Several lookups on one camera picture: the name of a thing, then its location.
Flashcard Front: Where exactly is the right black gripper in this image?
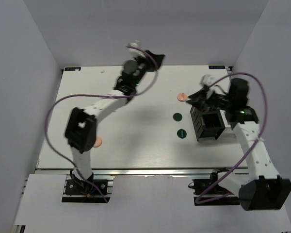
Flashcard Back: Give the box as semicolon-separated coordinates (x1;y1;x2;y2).
185;88;232;113

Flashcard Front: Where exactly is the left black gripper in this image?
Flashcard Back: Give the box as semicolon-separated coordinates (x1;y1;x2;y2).
133;51;166;89

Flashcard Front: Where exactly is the green round compact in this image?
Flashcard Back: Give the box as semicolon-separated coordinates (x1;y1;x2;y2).
177;129;187;139
173;113;183;122

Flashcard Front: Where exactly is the plain pink powder puff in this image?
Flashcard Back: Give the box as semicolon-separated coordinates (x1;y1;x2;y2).
93;136;102;148

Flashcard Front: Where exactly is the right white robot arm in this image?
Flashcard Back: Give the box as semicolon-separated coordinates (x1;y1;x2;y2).
187;78;291;211

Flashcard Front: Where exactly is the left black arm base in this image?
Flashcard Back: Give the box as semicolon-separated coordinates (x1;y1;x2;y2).
62;170;112;203

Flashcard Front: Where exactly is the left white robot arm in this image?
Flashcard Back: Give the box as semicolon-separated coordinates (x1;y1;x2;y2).
65;50;165;194

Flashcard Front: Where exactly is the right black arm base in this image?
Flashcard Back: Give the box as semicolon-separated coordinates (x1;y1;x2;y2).
188;169;241;207

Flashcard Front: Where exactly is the pink powder puff with ribbon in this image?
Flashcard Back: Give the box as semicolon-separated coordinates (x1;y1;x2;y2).
177;93;188;102

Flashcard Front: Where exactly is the black slotted organizer box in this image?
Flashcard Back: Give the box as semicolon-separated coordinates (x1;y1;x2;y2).
190;106;226;141

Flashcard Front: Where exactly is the right blue corner sticker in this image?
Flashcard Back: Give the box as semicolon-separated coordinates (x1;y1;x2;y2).
208;65;226;69

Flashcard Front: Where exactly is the blue corner sticker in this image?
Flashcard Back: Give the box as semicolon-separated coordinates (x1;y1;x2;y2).
64;67;81;71
208;65;226;69

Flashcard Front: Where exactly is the white slotted organizer box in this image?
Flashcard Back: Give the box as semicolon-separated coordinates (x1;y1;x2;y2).
220;110;236;138

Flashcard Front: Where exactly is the left blue corner sticker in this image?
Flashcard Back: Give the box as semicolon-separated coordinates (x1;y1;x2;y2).
64;67;81;71

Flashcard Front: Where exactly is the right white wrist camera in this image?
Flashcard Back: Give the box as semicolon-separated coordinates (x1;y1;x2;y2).
200;74;215;99

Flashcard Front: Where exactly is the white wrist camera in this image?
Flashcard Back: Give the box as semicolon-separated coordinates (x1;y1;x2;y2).
200;74;215;99
127;40;145;58

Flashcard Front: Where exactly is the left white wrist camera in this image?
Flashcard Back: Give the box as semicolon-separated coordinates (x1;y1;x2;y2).
127;40;145;58

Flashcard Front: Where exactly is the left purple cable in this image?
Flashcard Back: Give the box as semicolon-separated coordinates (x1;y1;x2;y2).
44;43;159;203

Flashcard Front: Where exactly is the aluminium table rail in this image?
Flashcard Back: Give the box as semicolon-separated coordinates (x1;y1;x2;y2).
34;168;248;176

